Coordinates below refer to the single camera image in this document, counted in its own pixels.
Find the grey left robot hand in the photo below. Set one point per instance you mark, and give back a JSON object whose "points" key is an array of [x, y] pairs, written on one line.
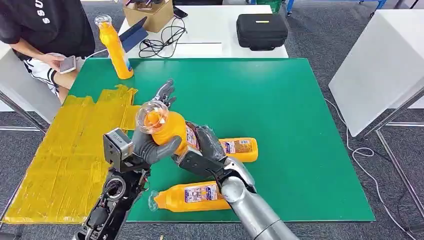
{"points": [[145, 149]]}

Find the dark right robot hand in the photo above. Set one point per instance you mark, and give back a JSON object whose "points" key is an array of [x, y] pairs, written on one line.
{"points": [[210, 144]]}

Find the orange drink bottle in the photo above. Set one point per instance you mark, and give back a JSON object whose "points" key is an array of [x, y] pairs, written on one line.
{"points": [[114, 49], [172, 200], [243, 150], [172, 127]]}

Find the tablet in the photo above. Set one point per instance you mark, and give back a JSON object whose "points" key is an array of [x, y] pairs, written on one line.
{"points": [[136, 36]]}

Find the pale smartphone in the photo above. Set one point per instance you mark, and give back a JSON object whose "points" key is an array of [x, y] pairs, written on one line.
{"points": [[68, 64]]}

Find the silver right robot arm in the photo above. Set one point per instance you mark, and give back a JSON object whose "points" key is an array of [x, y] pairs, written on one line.
{"points": [[251, 208]]}

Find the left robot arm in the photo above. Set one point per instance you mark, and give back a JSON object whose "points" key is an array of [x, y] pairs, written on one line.
{"points": [[112, 202]]}

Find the green table mat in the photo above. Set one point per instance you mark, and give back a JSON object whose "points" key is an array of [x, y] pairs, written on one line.
{"points": [[265, 116]]}

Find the yellow sheet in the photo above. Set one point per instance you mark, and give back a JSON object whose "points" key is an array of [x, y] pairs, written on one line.
{"points": [[59, 159]]}

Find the flat white box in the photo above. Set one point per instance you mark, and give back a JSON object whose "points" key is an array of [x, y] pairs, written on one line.
{"points": [[198, 49]]}

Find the white desk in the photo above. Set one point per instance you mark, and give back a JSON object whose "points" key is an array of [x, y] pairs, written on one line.
{"points": [[212, 30]]}

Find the black carrying case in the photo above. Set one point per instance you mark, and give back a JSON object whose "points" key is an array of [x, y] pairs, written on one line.
{"points": [[261, 31]]}

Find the cardboard box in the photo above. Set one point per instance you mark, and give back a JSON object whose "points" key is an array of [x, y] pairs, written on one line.
{"points": [[152, 18]]}

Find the black smartphone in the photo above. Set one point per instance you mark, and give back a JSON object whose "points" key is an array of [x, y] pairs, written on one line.
{"points": [[180, 12]]}

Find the white side table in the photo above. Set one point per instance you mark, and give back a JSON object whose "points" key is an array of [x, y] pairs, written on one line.
{"points": [[20, 96]]}

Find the green crate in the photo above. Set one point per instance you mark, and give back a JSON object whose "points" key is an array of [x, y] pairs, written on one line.
{"points": [[270, 4]]}

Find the person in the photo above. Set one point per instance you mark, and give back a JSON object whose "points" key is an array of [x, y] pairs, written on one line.
{"points": [[43, 23]]}

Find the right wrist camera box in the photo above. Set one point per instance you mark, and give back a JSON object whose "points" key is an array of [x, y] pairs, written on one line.
{"points": [[195, 164]]}

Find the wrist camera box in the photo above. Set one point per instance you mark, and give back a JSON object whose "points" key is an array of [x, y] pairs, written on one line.
{"points": [[116, 144], [195, 164]]}

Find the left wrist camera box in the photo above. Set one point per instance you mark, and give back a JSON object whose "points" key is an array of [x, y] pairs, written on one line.
{"points": [[116, 144]]}

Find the white table with metal frame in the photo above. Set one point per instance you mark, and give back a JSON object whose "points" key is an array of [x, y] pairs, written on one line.
{"points": [[374, 66]]}

